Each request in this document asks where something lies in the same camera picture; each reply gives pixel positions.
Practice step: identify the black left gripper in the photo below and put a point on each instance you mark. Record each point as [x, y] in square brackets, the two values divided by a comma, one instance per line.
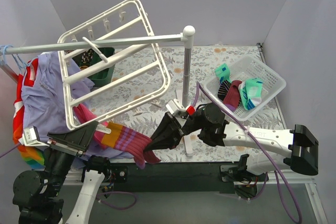
[63, 147]

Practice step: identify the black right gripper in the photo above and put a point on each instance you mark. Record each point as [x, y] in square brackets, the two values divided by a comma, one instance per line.
[177, 128]

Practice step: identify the magenta purple sock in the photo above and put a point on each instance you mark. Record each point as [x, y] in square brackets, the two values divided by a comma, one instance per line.
[125, 139]
[232, 98]

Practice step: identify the teal patterned sock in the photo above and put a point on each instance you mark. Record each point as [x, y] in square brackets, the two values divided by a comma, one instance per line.
[223, 73]

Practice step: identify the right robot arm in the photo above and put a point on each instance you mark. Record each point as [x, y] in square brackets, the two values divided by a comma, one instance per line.
[295, 149]

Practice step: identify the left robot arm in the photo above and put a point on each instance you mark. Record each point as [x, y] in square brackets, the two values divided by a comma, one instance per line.
[35, 190]

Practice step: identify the white sock drying hanger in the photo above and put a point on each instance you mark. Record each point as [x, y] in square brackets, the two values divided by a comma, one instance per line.
[115, 50]

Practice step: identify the pink sock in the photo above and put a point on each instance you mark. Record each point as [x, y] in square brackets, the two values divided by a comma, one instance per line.
[83, 114]

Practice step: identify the floral table mat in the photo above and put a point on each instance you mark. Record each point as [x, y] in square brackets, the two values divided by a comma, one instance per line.
[146, 118]

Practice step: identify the red rainbow garment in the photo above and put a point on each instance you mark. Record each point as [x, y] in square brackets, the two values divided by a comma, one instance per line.
[32, 156]

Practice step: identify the lavender shirt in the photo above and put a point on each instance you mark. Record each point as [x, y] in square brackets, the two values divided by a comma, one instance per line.
[43, 99]

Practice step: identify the yellow orange sock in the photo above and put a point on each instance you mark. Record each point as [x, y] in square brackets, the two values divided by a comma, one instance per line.
[84, 59]

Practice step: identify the white plastic basket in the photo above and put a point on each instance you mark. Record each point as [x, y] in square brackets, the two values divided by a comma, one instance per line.
[242, 69]

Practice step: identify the grey clothes rack stand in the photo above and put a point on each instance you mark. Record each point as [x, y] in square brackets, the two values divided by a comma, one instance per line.
[181, 94]

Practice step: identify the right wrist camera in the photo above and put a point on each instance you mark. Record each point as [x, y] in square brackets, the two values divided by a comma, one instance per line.
[176, 108]

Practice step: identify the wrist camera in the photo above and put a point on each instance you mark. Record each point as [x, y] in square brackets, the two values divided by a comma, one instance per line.
[176, 108]
[30, 137]

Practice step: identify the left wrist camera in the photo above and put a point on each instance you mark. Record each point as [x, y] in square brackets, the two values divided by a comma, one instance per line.
[30, 137]

